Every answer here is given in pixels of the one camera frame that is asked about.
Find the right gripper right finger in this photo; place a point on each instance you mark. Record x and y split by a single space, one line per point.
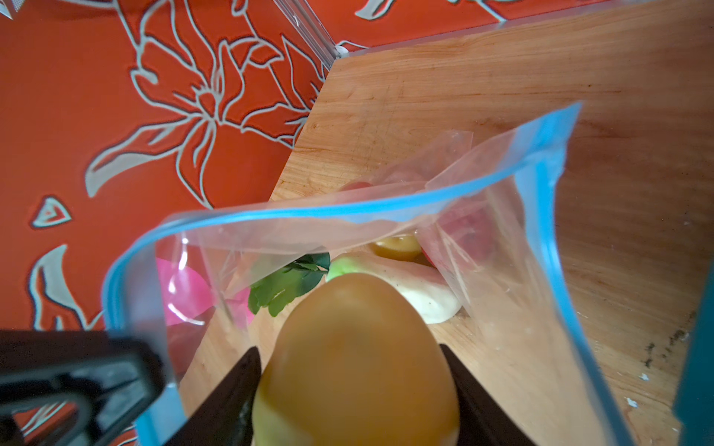
481 420

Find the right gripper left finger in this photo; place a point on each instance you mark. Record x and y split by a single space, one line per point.
225 417

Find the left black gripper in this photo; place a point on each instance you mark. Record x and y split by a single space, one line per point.
108 382

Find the yellow potato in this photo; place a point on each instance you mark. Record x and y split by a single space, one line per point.
355 364

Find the clear zip top bag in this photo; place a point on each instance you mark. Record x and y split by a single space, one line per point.
520 335

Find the red apple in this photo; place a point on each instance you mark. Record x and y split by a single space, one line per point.
462 235

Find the yellow-green pear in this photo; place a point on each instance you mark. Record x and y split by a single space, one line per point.
401 247

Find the pink plastic cup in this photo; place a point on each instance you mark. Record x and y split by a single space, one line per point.
187 295

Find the teal plastic basket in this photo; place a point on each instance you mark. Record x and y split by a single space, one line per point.
693 405

